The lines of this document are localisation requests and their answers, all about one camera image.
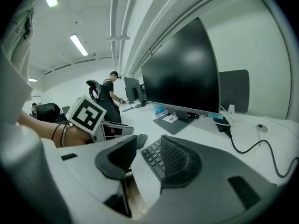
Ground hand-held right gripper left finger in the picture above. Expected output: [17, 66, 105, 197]
[42, 134, 138, 219]

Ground wavy black power cable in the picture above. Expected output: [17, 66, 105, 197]
[225, 129, 299, 178]

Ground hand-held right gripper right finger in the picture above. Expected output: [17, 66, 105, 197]
[130, 134, 278, 224]

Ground blue and white box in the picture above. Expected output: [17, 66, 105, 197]
[153, 105, 169, 118]

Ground person's left forearm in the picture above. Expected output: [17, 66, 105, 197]
[17, 110, 94, 148]

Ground wide dark grey desk divider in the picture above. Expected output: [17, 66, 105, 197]
[219, 69, 250, 113]

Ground thin white charging cable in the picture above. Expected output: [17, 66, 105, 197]
[219, 105, 262, 147]

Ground white card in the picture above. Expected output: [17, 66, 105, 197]
[162, 114, 179, 123]

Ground black computer mouse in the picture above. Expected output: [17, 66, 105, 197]
[136, 133, 148, 150]

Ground white ceiling pipe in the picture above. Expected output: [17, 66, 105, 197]
[118, 0, 138, 76]
[109, 0, 120, 73]

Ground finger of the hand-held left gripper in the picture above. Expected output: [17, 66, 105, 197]
[104, 121, 135, 140]

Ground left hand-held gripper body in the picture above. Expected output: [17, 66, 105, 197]
[66, 95, 110, 144]

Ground black keyboard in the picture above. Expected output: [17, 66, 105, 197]
[140, 138, 166, 182]

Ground person's light grey shirt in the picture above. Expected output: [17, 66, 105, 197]
[4, 6, 35, 79]

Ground black wrist cord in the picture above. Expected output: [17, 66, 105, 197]
[51, 121, 71, 148]

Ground large black desktop monitor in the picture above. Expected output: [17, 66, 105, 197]
[141, 17, 221, 135]

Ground black monitor with heavy base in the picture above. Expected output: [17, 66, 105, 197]
[123, 77, 149, 109]

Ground black office chair with headrest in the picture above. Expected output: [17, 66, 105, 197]
[85, 79, 110, 116]

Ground black office chair grey armrests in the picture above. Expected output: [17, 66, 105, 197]
[35, 103, 61, 122]

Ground black power adapter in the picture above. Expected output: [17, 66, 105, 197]
[214, 115, 232, 133]

